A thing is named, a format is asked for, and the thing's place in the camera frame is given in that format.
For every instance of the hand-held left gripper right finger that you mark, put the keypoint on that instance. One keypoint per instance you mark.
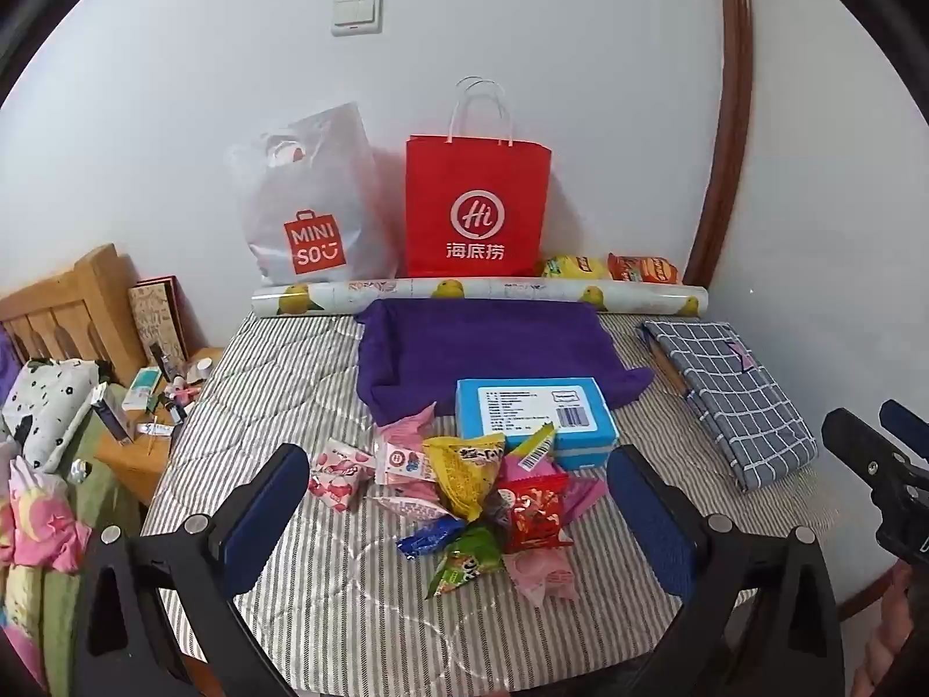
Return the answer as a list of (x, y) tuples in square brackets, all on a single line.
[(649, 523)]

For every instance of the white jar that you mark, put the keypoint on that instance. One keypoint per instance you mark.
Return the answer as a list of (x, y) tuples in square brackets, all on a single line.
[(199, 370)]

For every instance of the dark blue box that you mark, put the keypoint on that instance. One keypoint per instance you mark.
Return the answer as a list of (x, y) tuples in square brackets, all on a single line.
[(112, 414)]

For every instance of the orange chip bag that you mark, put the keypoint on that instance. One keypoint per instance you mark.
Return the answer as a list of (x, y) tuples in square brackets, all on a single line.
[(642, 268)]

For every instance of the yellow green barcode packet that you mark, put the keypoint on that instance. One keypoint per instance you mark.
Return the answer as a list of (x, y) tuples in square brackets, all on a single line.
[(533, 450)]

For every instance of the yellow chip bag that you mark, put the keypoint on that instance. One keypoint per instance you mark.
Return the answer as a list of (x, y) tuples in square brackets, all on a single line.
[(573, 266)]

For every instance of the green snack packet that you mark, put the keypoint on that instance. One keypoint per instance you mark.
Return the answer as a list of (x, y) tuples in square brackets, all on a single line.
[(464, 563)]

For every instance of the wooden headboard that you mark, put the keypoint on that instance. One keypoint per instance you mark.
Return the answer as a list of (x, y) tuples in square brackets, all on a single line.
[(65, 305)]

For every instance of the white tube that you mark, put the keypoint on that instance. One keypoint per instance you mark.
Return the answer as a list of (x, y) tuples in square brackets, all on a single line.
[(154, 429)]

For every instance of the white dotted pillow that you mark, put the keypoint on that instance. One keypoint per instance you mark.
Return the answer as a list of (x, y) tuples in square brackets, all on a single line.
[(47, 406)]

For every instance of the white round logo packet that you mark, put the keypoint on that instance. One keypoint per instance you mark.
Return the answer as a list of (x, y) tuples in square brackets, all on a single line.
[(403, 461)]

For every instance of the white plastic shopping bag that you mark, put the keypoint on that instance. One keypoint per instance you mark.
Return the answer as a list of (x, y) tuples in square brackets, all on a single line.
[(312, 189)]

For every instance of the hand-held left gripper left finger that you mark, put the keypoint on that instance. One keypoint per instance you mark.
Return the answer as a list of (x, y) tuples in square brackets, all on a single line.
[(265, 515)]

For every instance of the white light switch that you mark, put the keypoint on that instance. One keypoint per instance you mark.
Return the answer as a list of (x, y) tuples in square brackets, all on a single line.
[(357, 14)]

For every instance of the pale pink snack packet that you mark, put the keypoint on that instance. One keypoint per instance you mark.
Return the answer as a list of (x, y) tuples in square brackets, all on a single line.
[(541, 572)]

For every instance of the grey checked cloth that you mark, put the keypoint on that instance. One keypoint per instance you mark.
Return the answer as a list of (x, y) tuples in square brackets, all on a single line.
[(733, 392)]

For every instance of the red snack packet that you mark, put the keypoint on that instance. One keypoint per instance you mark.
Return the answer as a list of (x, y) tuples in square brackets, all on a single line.
[(533, 512)]

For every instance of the red paper bag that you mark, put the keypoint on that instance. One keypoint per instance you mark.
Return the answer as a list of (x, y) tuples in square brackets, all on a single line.
[(475, 196)]

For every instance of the white lychee print packet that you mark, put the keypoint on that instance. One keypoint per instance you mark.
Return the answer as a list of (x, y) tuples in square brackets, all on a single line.
[(337, 475)]

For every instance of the yellow triangular snack bag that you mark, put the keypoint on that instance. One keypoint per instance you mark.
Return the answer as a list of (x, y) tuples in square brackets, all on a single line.
[(464, 475)]

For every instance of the pink star print cloth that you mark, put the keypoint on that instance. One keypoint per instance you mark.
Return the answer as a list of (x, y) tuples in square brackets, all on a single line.
[(43, 523)]

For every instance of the lemon print wallpaper roll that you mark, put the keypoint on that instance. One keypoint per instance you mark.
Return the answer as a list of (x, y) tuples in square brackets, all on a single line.
[(508, 294)]

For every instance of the wooden nightstand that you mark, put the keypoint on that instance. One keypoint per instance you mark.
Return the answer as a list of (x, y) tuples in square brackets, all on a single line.
[(156, 461)]

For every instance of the blue tissue pack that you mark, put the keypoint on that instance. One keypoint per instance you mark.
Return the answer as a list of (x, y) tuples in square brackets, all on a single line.
[(530, 406)]

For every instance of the green blanket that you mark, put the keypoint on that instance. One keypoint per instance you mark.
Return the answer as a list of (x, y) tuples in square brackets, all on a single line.
[(58, 617)]

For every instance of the dark bottle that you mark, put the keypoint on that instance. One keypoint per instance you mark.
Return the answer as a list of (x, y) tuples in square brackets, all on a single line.
[(161, 363)]

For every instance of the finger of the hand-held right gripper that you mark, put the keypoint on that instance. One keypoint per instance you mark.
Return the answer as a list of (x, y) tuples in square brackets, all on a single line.
[(907, 428), (860, 450)]

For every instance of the purple towel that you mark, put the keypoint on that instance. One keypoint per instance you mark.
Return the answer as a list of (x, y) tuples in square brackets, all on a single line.
[(472, 348)]

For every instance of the person's right hand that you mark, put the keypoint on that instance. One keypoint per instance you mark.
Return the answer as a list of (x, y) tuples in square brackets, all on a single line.
[(903, 639)]

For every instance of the blue candy wrapper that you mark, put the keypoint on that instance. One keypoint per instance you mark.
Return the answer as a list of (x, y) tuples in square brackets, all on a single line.
[(428, 537)]

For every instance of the teal box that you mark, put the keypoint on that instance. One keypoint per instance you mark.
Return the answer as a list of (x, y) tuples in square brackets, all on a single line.
[(141, 388)]

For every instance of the brown wooden door frame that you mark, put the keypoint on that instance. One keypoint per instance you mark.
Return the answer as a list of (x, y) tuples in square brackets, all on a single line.
[(726, 123)]

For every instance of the patterned book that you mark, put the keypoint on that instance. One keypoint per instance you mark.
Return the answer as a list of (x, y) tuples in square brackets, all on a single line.
[(156, 316)]

